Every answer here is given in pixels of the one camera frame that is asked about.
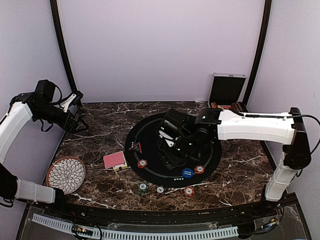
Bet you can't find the aluminium poker chip case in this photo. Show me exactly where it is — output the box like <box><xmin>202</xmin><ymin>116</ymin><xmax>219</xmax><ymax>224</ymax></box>
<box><xmin>207</xmin><ymin>72</ymin><xmax>247</xmax><ymax>108</ymax></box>

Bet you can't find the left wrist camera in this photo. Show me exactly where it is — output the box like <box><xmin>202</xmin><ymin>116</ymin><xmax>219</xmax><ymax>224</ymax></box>
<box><xmin>59</xmin><ymin>90</ymin><xmax>84</xmax><ymax>113</ymax></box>

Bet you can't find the black frame post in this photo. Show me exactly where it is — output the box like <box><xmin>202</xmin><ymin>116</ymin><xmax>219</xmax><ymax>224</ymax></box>
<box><xmin>242</xmin><ymin>0</ymin><xmax>272</xmax><ymax>106</ymax></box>
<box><xmin>49</xmin><ymin>0</ymin><xmax>78</xmax><ymax>91</ymax></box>

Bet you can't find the right black frame post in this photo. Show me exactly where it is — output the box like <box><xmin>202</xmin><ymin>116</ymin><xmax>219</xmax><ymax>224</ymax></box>
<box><xmin>242</xmin><ymin>0</ymin><xmax>272</xmax><ymax>106</ymax></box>

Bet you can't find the round black poker mat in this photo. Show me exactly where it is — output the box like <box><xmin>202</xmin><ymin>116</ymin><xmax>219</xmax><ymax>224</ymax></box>
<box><xmin>124</xmin><ymin>108</ymin><xmax>222</xmax><ymax>188</ymax></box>

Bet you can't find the green poker chip stack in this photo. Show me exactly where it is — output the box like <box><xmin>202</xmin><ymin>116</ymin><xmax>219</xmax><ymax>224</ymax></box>
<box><xmin>138</xmin><ymin>182</ymin><xmax>149</xmax><ymax>195</ymax></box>

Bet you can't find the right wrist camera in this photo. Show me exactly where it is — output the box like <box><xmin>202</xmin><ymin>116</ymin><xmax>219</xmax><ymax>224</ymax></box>
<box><xmin>158</xmin><ymin>109</ymin><xmax>196</xmax><ymax>148</ymax></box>

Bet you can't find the triangular red dealer button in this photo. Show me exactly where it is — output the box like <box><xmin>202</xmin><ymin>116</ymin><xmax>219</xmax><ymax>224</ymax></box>
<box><xmin>128</xmin><ymin>142</ymin><xmax>142</xmax><ymax>154</ymax></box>

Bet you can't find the red poker chip stack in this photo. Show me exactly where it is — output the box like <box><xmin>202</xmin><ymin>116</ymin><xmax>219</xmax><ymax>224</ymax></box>
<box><xmin>183</xmin><ymin>186</ymin><xmax>195</xmax><ymax>197</ymax></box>

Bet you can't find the red playing card deck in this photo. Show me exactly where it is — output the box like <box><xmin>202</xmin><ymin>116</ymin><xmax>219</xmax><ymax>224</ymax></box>
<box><xmin>103</xmin><ymin>151</ymin><xmax>128</xmax><ymax>172</ymax></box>

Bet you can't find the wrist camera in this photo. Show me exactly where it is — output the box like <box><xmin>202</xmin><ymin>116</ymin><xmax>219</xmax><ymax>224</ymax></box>
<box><xmin>158</xmin><ymin>109</ymin><xmax>196</xmax><ymax>148</ymax></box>
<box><xmin>59</xmin><ymin>90</ymin><xmax>84</xmax><ymax>113</ymax></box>

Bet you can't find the floral ceramic plate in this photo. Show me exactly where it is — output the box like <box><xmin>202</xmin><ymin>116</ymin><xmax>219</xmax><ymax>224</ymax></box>
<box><xmin>45</xmin><ymin>156</ymin><xmax>86</xmax><ymax>195</ymax></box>

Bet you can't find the blue small blind button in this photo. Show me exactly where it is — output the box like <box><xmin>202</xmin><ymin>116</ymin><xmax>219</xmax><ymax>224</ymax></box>
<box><xmin>181</xmin><ymin>168</ymin><xmax>194</xmax><ymax>179</ymax></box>

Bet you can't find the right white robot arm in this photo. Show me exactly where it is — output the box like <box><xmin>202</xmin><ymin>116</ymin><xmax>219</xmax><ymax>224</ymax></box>
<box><xmin>158</xmin><ymin>107</ymin><xmax>313</xmax><ymax>217</ymax></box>

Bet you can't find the left black frame post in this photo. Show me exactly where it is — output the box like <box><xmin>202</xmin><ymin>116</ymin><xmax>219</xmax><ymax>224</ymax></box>
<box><xmin>49</xmin><ymin>0</ymin><xmax>78</xmax><ymax>91</ymax></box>

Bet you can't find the white slotted cable duct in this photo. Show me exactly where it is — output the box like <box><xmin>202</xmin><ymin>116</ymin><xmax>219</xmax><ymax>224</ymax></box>
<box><xmin>31</xmin><ymin>213</ymin><xmax>239</xmax><ymax>240</ymax></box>

